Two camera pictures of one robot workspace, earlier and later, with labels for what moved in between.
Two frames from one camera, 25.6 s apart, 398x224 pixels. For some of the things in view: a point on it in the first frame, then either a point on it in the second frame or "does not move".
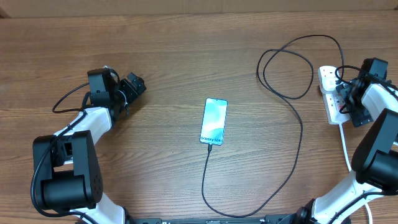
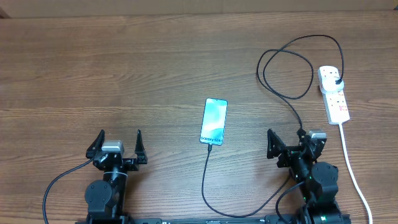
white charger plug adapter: x=328 y=84 does not move
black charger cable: x=272 y=51 does not move
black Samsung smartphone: x=213 y=122 does not move
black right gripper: x=359 y=116 to x=288 y=152
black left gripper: x=132 y=92 to x=133 y=164
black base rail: x=242 y=219 does not move
